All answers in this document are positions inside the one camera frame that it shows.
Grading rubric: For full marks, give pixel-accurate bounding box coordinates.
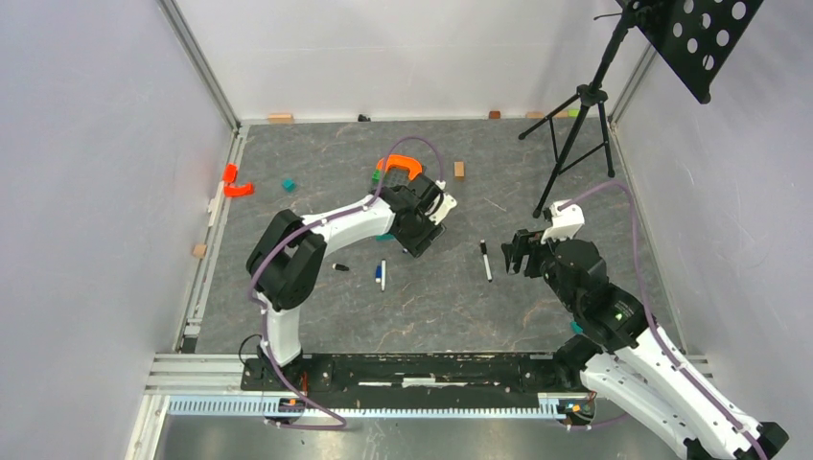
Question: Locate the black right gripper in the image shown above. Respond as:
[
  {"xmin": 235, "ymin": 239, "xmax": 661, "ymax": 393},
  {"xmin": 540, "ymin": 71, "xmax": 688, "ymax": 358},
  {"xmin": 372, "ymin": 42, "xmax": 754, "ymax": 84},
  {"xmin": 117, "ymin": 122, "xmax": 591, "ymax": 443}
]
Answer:
[{"xmin": 500, "ymin": 224, "xmax": 579, "ymax": 312}]

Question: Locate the white pen black tip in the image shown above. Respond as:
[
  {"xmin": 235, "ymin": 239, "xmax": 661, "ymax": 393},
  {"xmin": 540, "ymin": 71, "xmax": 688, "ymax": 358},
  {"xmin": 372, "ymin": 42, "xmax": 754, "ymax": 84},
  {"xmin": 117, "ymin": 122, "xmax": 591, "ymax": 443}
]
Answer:
[{"xmin": 479, "ymin": 239, "xmax": 493, "ymax": 283}]

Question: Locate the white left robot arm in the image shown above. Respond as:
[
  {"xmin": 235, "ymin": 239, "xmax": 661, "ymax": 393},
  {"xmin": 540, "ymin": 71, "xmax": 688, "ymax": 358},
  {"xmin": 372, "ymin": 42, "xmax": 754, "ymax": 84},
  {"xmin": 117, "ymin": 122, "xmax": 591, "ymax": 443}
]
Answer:
[{"xmin": 245, "ymin": 173, "xmax": 457, "ymax": 391}]

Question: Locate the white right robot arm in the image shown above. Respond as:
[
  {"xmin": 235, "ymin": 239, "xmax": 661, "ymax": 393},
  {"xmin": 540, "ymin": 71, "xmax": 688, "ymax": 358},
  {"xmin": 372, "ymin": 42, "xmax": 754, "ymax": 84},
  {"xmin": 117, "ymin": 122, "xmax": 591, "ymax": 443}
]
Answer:
[{"xmin": 500, "ymin": 230, "xmax": 790, "ymax": 459}]

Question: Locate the grey lego baseplate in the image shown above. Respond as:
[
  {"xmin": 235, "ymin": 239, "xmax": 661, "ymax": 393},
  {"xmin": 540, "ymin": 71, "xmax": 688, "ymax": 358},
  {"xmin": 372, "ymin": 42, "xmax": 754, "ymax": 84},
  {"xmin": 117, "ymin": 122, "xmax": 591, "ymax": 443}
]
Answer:
[{"xmin": 369, "ymin": 171, "xmax": 410, "ymax": 195}]

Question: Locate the orange arch block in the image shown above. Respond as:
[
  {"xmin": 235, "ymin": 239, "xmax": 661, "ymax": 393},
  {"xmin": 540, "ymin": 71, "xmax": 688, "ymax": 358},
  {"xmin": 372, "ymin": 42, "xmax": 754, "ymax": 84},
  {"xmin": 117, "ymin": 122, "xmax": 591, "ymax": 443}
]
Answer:
[{"xmin": 376, "ymin": 154, "xmax": 424, "ymax": 181}]

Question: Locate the wooden block back right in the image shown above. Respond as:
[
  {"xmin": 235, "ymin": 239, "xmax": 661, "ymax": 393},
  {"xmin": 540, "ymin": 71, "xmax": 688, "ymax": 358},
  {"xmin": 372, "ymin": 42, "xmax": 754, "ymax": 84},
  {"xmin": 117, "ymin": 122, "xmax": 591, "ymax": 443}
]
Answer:
[{"xmin": 525, "ymin": 110, "xmax": 569, "ymax": 120}]

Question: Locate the black tripod stand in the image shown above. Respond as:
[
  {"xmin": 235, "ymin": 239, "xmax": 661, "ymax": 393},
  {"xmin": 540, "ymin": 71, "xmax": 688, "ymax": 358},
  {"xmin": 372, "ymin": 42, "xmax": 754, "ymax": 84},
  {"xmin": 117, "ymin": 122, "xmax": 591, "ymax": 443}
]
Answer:
[{"xmin": 518, "ymin": 1, "xmax": 640, "ymax": 219}]

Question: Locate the orange curved block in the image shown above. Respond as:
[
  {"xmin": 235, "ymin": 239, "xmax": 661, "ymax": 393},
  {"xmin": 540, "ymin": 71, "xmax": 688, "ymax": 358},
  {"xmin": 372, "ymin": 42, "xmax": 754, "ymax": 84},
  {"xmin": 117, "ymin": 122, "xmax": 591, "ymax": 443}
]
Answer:
[{"xmin": 223, "ymin": 183, "xmax": 255, "ymax": 197}]

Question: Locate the orange block upright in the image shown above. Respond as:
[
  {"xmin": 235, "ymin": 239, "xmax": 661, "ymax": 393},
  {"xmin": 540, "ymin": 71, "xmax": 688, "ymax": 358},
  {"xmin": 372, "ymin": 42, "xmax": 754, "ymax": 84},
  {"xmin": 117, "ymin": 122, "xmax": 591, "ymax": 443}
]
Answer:
[{"xmin": 221, "ymin": 163, "xmax": 238, "ymax": 184}]

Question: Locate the black perforated plate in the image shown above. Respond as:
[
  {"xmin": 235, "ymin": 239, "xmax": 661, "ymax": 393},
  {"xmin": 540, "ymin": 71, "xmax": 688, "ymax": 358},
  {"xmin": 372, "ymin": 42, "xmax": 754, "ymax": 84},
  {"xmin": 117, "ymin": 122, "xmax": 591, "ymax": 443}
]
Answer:
[{"xmin": 623, "ymin": 0, "xmax": 762, "ymax": 104}]

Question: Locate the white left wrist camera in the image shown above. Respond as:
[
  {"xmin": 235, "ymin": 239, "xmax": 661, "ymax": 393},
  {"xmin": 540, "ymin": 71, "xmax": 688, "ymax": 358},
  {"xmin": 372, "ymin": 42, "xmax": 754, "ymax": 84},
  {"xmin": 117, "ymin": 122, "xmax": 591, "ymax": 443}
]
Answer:
[{"xmin": 426, "ymin": 193, "xmax": 457, "ymax": 225}]

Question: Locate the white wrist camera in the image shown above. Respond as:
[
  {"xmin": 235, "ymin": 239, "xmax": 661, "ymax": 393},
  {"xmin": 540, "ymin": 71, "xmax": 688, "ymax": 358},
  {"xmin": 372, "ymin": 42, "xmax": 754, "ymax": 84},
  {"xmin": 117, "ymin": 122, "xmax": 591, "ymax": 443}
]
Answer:
[
  {"xmin": 541, "ymin": 200, "xmax": 585, "ymax": 242},
  {"xmin": 426, "ymin": 193, "xmax": 457, "ymax": 225}
]

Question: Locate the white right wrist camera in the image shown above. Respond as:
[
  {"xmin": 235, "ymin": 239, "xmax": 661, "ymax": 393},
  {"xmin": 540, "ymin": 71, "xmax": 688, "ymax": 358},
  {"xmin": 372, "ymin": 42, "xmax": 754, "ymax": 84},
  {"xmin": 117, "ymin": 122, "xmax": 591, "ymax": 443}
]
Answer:
[{"xmin": 541, "ymin": 200, "xmax": 585, "ymax": 242}]

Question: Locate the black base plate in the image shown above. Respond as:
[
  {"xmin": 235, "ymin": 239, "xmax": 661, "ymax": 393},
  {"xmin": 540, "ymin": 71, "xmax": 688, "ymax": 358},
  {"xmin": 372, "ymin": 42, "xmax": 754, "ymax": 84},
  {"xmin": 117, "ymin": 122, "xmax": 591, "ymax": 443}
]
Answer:
[{"xmin": 241, "ymin": 353, "xmax": 596, "ymax": 410}]

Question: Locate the wooden block back wall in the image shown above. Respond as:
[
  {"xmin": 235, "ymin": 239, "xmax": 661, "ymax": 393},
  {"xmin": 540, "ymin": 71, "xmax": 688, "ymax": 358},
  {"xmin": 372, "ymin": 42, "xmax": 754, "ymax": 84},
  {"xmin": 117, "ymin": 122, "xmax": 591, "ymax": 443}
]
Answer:
[{"xmin": 267, "ymin": 113, "xmax": 294, "ymax": 125}]

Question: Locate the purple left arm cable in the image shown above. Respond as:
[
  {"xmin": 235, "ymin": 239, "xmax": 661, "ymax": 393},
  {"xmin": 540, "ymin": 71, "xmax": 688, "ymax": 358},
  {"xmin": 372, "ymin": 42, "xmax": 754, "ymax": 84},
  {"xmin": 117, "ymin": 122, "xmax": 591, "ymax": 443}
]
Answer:
[{"xmin": 245, "ymin": 135, "xmax": 447, "ymax": 431}]

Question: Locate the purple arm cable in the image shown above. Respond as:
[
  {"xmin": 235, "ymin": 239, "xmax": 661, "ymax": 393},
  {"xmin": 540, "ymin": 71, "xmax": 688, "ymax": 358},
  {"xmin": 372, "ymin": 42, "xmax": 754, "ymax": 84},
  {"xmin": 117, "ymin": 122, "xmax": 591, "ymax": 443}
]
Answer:
[
  {"xmin": 558, "ymin": 180, "xmax": 773, "ymax": 460},
  {"xmin": 245, "ymin": 135, "xmax": 447, "ymax": 431}
]

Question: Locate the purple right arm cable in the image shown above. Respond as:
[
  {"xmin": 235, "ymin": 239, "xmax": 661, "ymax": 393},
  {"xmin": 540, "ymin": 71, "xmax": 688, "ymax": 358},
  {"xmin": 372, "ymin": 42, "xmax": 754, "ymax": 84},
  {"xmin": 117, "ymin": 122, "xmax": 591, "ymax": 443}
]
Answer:
[{"xmin": 558, "ymin": 180, "xmax": 773, "ymax": 460}]

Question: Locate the aluminium frame rail left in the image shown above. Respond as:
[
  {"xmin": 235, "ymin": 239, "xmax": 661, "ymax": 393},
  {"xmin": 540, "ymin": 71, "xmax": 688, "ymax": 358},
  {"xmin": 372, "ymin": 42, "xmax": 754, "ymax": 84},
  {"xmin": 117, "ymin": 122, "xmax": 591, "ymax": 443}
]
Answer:
[{"xmin": 179, "ymin": 124, "xmax": 250, "ymax": 354}]

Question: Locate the blue cable duct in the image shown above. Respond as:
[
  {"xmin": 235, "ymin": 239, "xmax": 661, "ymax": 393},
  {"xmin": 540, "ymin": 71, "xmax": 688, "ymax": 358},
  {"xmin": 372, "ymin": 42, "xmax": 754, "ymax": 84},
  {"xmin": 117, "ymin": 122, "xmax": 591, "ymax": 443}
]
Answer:
[{"xmin": 166, "ymin": 395, "xmax": 586, "ymax": 421}]

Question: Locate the aluminium corner post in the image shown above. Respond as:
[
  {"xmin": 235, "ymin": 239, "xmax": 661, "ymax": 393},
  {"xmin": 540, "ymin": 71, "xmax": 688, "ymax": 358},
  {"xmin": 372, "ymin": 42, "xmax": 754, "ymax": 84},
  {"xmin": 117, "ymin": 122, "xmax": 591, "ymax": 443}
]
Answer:
[{"xmin": 157, "ymin": 0, "xmax": 242, "ymax": 131}]

